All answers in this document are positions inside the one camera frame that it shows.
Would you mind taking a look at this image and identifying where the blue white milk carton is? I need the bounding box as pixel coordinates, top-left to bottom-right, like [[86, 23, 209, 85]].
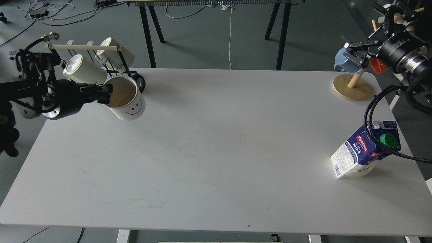
[[330, 120, 401, 179]]

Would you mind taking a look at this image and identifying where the black trestle table background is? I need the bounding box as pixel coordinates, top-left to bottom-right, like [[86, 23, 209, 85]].
[[126, 0, 293, 71]]

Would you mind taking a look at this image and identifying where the white chair frame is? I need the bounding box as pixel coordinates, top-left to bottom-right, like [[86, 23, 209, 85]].
[[389, 74, 404, 111]]

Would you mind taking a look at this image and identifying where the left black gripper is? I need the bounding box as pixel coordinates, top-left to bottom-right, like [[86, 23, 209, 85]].
[[42, 79, 114, 120]]

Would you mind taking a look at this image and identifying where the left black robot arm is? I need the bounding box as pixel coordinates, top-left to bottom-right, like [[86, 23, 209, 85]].
[[0, 32, 113, 157]]

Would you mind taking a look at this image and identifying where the black wire mug rack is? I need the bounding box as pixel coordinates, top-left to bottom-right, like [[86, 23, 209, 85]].
[[45, 44, 137, 77]]

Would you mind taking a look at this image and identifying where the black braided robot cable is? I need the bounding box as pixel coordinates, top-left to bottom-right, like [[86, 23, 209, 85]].
[[363, 85, 432, 164]]

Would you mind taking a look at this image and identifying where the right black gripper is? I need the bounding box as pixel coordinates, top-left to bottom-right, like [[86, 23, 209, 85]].
[[341, 2, 427, 74]]

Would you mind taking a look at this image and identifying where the white smiley face mug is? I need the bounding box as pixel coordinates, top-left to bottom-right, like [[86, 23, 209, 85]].
[[104, 76, 145, 120]]

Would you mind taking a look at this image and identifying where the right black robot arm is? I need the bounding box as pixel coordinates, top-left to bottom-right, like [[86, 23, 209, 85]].
[[334, 0, 431, 114]]

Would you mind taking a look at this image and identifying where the white hanging cable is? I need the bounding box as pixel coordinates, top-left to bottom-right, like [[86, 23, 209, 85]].
[[221, 3, 236, 70]]

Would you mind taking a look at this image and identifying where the wooden mug tree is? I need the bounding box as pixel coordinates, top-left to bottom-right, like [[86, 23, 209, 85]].
[[333, 25, 431, 100]]

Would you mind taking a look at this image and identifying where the white mug on rack rear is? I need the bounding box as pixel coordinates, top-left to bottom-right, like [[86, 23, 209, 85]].
[[95, 37, 135, 73]]

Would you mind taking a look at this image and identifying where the blue mug on tree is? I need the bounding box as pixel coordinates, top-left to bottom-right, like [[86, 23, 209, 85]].
[[334, 47, 367, 75]]

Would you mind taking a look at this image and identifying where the orange mug on tree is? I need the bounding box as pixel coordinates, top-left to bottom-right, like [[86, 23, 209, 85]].
[[369, 58, 389, 75]]

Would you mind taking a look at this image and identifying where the white mug on rack front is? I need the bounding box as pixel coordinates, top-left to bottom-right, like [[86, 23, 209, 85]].
[[63, 54, 108, 84]]

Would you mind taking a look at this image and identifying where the white mug on rack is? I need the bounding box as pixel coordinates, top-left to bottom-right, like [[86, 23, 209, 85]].
[[95, 37, 135, 73], [63, 54, 108, 84]]

